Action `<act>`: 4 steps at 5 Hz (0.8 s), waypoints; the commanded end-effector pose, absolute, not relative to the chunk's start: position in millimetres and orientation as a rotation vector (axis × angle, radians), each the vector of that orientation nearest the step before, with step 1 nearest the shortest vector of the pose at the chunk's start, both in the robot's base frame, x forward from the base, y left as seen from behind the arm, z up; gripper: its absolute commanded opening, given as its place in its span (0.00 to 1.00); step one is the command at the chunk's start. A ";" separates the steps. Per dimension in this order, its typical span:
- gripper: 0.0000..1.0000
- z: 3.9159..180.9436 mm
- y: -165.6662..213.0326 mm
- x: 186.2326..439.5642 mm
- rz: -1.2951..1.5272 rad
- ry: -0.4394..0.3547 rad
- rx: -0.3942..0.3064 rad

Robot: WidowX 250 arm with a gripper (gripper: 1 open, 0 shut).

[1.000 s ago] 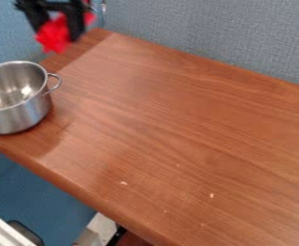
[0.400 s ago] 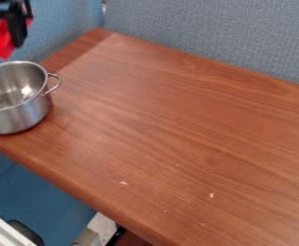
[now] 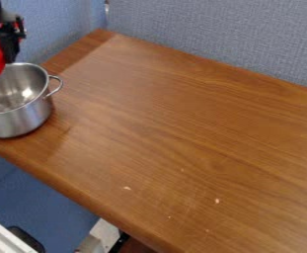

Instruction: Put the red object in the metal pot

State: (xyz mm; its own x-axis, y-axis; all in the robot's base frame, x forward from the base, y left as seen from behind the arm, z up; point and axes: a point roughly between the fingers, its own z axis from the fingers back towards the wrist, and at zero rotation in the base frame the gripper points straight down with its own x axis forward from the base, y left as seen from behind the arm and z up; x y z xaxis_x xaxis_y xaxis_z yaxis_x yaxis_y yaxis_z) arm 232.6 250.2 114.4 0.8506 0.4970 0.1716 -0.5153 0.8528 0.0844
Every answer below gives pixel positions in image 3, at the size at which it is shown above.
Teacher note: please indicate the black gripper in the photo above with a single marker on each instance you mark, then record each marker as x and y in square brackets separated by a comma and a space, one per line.
[11, 27]

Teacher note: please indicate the metal pot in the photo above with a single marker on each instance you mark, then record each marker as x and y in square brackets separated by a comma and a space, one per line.
[27, 88]

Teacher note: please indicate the white appliance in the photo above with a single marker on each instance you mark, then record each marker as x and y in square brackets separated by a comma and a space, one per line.
[1, 238]

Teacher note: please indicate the white table leg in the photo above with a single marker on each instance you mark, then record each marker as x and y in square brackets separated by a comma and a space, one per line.
[100, 239]

